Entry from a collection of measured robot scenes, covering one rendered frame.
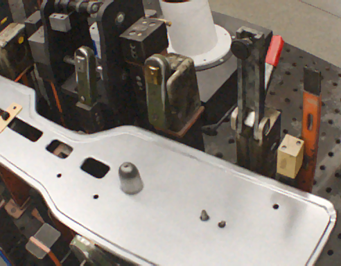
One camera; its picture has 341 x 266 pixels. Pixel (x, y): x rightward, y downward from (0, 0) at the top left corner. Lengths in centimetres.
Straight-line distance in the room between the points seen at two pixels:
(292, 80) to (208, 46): 26
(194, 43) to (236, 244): 68
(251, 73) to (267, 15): 225
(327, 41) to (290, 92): 146
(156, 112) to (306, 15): 222
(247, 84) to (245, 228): 20
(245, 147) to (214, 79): 45
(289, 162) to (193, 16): 58
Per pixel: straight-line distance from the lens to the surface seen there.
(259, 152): 80
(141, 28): 89
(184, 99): 90
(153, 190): 79
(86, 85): 94
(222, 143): 124
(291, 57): 149
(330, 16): 306
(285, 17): 296
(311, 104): 70
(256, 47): 69
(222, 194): 77
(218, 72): 126
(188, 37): 126
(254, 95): 74
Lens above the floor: 161
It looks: 45 degrees down
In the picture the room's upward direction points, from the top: 12 degrees counter-clockwise
